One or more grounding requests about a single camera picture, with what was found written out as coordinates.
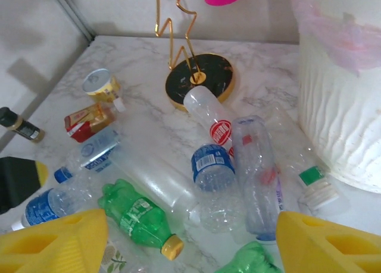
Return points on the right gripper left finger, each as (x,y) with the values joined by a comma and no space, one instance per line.
(53,249)

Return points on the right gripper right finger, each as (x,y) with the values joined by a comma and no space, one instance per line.
(327,249)

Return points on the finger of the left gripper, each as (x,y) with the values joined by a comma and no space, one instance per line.
(18,180)

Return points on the clear bottle blue label white cap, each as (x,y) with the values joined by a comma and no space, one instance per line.
(41,209)

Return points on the clear bottle leaf print label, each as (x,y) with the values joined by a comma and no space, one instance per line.
(114,259)

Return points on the clear bottle green label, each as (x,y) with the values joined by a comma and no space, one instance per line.
(312,175)

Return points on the green plastic bottle yellow cap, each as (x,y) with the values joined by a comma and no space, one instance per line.
(140,216)
(247,259)

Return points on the bluish clear bottle blue cap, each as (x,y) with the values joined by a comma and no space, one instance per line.
(98,149)

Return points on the amber tea bottle red label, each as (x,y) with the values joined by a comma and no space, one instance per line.
(86,121)

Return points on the clear bottle purple red label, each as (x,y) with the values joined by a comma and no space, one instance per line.
(253,154)

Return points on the long clear unlabelled bottle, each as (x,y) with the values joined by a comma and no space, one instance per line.
(154,180)

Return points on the crushed clear bottle blue label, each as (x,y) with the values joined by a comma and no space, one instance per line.
(211,163)

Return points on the clear bottle round red label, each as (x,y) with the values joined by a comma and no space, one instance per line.
(202,106)

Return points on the cream plastic waste bin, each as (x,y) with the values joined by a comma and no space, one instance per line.
(342,130)

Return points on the pink translucent bin liner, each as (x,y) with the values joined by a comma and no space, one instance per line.
(342,41)

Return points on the small brown black-capped bottle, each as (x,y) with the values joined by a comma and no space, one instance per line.
(23,127)

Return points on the aluminium frame post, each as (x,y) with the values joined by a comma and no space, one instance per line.
(75,14)

